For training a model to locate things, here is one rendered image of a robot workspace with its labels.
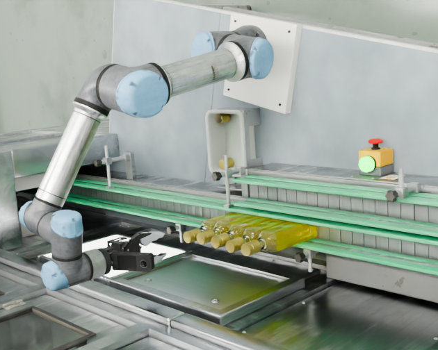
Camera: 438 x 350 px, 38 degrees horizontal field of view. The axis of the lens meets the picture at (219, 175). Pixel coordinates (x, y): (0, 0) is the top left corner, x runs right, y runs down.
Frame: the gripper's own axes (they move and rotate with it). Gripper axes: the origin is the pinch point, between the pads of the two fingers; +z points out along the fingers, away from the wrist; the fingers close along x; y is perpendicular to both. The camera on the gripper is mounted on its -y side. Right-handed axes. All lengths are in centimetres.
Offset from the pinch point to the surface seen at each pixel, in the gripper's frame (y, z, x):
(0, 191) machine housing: 87, -5, -8
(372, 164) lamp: -42, 41, -19
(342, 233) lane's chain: -34, 37, 0
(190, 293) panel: -9.2, 0.8, 12.5
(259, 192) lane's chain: -3.7, 37.1, -8.6
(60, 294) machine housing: 27.9, -18.0, 15.3
